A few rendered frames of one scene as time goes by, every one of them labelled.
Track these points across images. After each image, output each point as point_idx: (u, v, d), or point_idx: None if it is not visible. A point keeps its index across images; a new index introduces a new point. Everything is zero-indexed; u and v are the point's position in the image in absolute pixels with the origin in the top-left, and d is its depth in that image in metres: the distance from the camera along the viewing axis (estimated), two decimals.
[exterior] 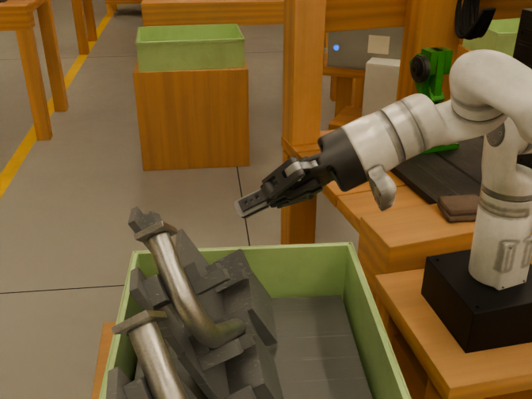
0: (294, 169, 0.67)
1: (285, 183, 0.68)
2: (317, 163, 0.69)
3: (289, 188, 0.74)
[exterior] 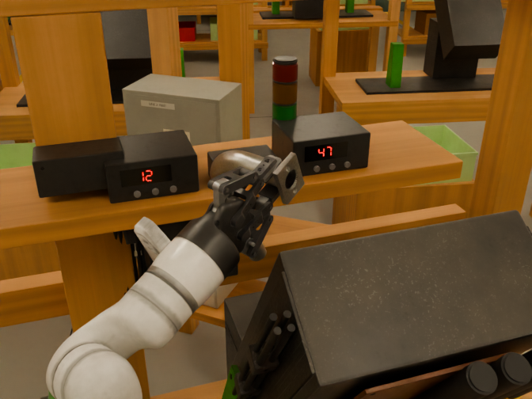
0: (216, 181, 0.66)
1: (225, 174, 0.68)
2: (214, 213, 0.67)
3: (248, 211, 0.72)
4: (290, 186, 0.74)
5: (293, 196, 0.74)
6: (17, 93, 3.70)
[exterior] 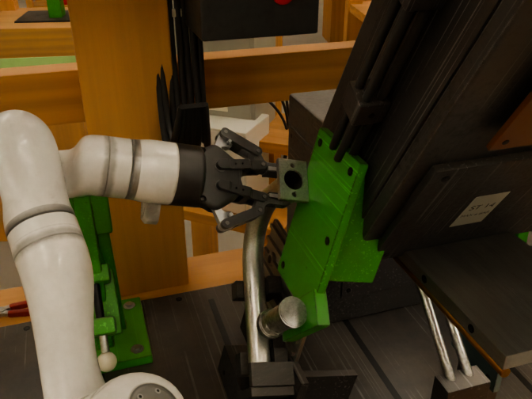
0: (222, 132, 0.75)
1: None
2: (207, 151, 0.73)
3: (241, 191, 0.74)
4: (291, 191, 0.74)
5: (290, 198, 0.73)
6: (15, 14, 3.37)
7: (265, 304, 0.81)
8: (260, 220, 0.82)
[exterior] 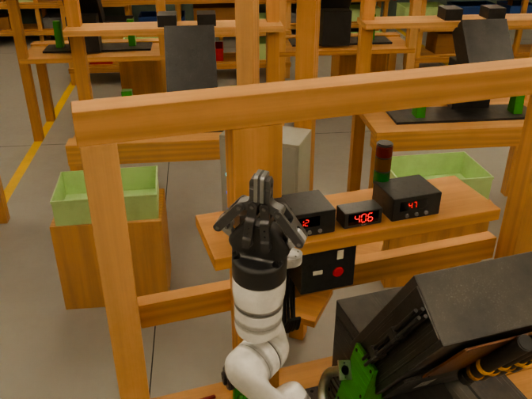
0: (217, 219, 0.79)
1: (228, 208, 0.78)
2: (234, 241, 0.79)
3: (264, 219, 0.76)
4: (344, 374, 1.66)
5: (344, 379, 1.65)
6: None
7: None
8: (327, 380, 1.74)
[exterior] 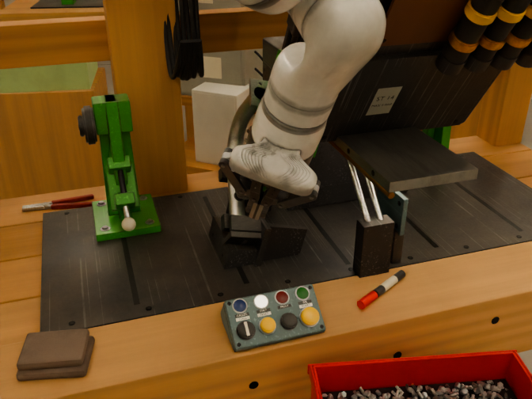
0: (221, 159, 0.70)
1: (227, 175, 0.71)
2: None
3: (269, 184, 0.72)
4: (259, 100, 1.06)
5: (258, 104, 1.05)
6: (30, 1, 3.70)
7: None
8: (239, 127, 1.14)
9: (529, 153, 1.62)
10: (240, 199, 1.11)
